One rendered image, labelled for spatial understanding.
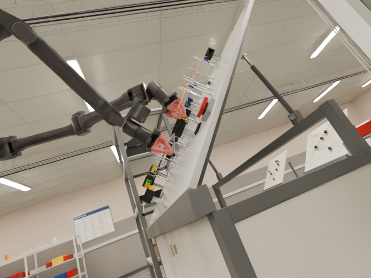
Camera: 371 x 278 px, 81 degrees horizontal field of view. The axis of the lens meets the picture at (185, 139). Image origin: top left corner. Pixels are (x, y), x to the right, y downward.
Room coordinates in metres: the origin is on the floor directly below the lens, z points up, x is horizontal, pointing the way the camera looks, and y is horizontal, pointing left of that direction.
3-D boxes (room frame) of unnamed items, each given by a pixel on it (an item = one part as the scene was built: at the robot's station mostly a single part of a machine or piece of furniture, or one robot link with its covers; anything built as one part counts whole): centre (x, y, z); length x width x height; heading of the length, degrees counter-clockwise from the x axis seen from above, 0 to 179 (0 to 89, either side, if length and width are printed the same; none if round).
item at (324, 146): (4.63, -2.64, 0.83); 1.18 x 0.72 x 1.65; 16
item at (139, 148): (1.88, 0.43, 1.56); 0.30 x 0.23 x 0.19; 115
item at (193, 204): (1.05, 0.25, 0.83); 1.18 x 0.05 x 0.06; 23
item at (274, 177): (6.86, -2.14, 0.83); 1.18 x 0.72 x 1.65; 13
